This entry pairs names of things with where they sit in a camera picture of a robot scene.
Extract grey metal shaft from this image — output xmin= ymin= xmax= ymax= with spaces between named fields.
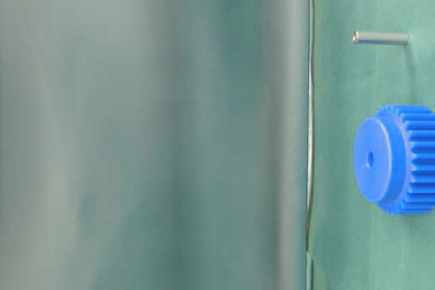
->
xmin=352 ymin=31 xmax=411 ymax=46

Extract blue plastic gear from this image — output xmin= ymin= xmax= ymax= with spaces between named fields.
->
xmin=353 ymin=105 xmax=434 ymax=215

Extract green cloth mat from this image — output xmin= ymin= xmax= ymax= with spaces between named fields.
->
xmin=309 ymin=0 xmax=434 ymax=289

